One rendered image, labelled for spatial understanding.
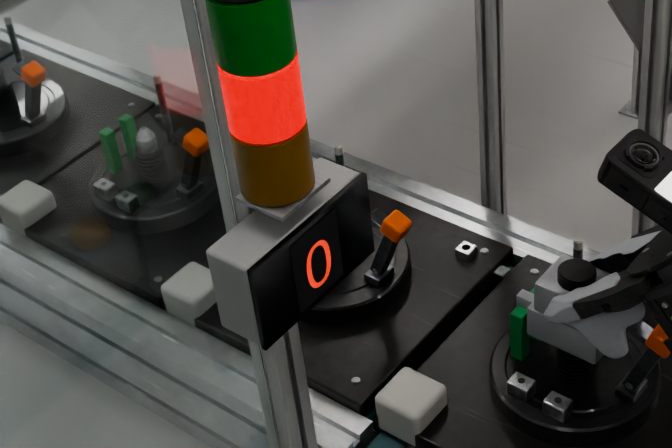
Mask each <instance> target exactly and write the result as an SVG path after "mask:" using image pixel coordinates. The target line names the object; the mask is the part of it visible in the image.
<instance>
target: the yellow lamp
mask: <svg viewBox="0 0 672 448"><path fill-rule="evenodd" d="M229 132H230V130H229ZM230 137H231V143H232V148H233V154H234V159H235V164H236V170H237V175H238V181H239V186H240V191H241V193H242V195H243V197H244V198H245V199H247V200H248V201H250V202H251V203H253V204H256V205H259V206H265V207H279V206H285V205H289V204H292V203H294V202H296V201H298V200H300V199H302V198H303V197H305V196H306V195H307V194H308V193H309V192H310V191H311V190H312V188H313V187H314V183H315V174H314V167H313V159H312V152H311V145H310V138H309V130H308V123H307V118H306V122H305V125H304V126H303V128H302V129H301V130H300V131H299V132H298V133H296V134H295V135H293V136H292V137H290V138H288V139H286V140H283V141H280V142H277V143H272V144H251V143H246V142H243V141H241V140H239V139H237V138H235V137H234V136H233V135H232V134H231V132H230Z"/></svg>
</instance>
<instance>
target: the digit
mask: <svg viewBox="0 0 672 448"><path fill-rule="evenodd" d="M289 248H290V254H291V260H292V266H293V273H294V279H295V285H296V291H297V298H298V304H299V310H300V314H301V313H302V312H303V311H304V310H305V309H306V308H307V307H308V306H310V305H311V304H312V303H313V302H314V301H315V300H316V299H317V298H318V297H319V296H320V295H322V294H323V293H324V292H325V291H326V290H327V289H328V288H329V287H330V286H331V285H332V284H333V283H335V282H336V281H337V280H338V279H339V278H340V277H341V276H342V275H343V274H344V272H343V264H342V257H341V249H340V241H339V233H338V225H337V217H336V209H335V208H334V209H333V210H332V211H331V212H330V213H329V214H328V215H326V216H325V217H324V218H323V219H322V220H321V221H319V222H318V223H317V224H316V225H315V226H314V227H312V228H311V229H310V230H309V231H308V232H307V233H306V234H304V235H303V236H302V237H301V238H300V239H299V240H297V241H296V242H295V243H294V244H293V245H292V246H291V247H289Z"/></svg>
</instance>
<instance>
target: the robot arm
mask: <svg viewBox="0 0 672 448"><path fill-rule="evenodd" d="M597 179H598V181H599V183H601V184H602V185H603V186H605V187H606V188H608V189H609V190H610V191H612V192H613V193H615V194H616V195H617V196H619V197H620V198H622V199H623V200H624V201H626V202H627V203H629V204H630V205H631V206H633V207H634V208H636V209H637V210H639V211H640V212H641V213H643V214H644V215H646V216H647V217H648V218H650V219H651V220H653V221H654V222H655V223H657V224H658V225H657V226H655V227H652V228H650V229H648V230H646V231H643V232H641V233H639V234H636V235H634V236H632V237H631V238H630V239H628V240H625V241H623V242H621V243H619V244H617V245H615V246H613V247H611V248H609V249H607V250H606V251H604V252H602V253H600V254H598V255H597V256H595V257H593V258H591V259H589V260H587V261H588V262H590V263H592V264H593V265H594V266H595V267H596V268H598V269H601V270H603V271H606V272H608V273H610V274H609V275H607V276H605V277H603V278H601V279H600V280H598V281H596V282H594V283H592V284H590V285H588V286H585V287H581V288H576V289H574V290H573V291H571V292H569V293H566V294H563V295H557V296H555V297H554V298H553V299H552V300H551V302H550V304H549V305H548V307H547V309H546V310H545V312H544V314H543V317H544V318H545V320H546V321H547V322H550V323H555V324H560V323H566V324H571V325H573V326H574V327H575V328H576V329H577V330H578V331H579V332H580V333H582V334H583V335H584V336H585V337H586V338H587V339H588V340H589V341H590V342H591V343H592V344H593V345H594V346H595V347H596V348H597V349H599V350H600V351H601V352H602V353H603V354H604V355H605V356H607V357H609V358H613V359H618V358H621V357H623V356H625V355H626V354H627V353H628V350H629V348H628V342H627V336H626V328H627V327H628V326H630V325H632V324H635V323H637V322H639V321H641V320H642V318H643V317H644V315H645V306H644V304H643V302H642V301H644V300H645V301H646V302H647V303H648V305H649V306H650V308H651V309H652V311H653V312H654V313H655V315H656V316H655V317H654V318H655V319H656V320H657V322H658V323H659V325H660V326H661V328H662V329H663V330H664V332H665V333H666V335H667V336H668V338H669V339H666V340H664V342H663V343H664V344H665V345H666V347H667V348H668V350H669V351H670V353H671V354H672V150H671V149H669V148H668V147H666V146H665V145H663V144H662V143H661V142H659V141H658V140H656V139H655V138H653V137H652V136H650V135H649V134H647V133H646V132H645V131H643V130H641V129H634V130H632V131H630V132H629V133H627V134H626V135H625V136H624V137H623V138H622V139H621V140H620V141H619V142H618V143H617V144H616V145H615V146H614V147H613V148H612V149H611V150H610V151H609V152H608V153H607V154H606V156H605V158H604V160H603V162H602V164H601V166H600V168H599V171H598V175H597Z"/></svg>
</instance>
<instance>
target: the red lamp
mask: <svg viewBox="0 0 672 448"><path fill-rule="evenodd" d="M217 67H218V73H219V78H220V83H221V89H222V94H223V100H224V105H225V110H226V116H227V121H228V127H229V130H230V132H231V134H232V135H233V136H234V137H235V138H237V139H239V140H241V141H243V142H246V143H251V144H272V143H277V142H280V141H283V140H286V139H288V138H290V137H292V136H293V135H295V134H296V133H298V132H299V131H300V130H301V129H302V128H303V126H304V125H305V122H306V108H305V101H304V94H303V87H302V79H301V72H300V65H299V58H298V52H297V54H296V56H295V58H294V59H293V61H292V62H290V63H289V64H288V65H287V66H286V67H284V68H282V69H281V70H278V71H276V72H274V73H271V74H267V75H263V76H255V77H242V76H236V75H233V74H230V73H227V72H225V71H224V70H222V69H221V68H220V67H219V66H218V64H217Z"/></svg>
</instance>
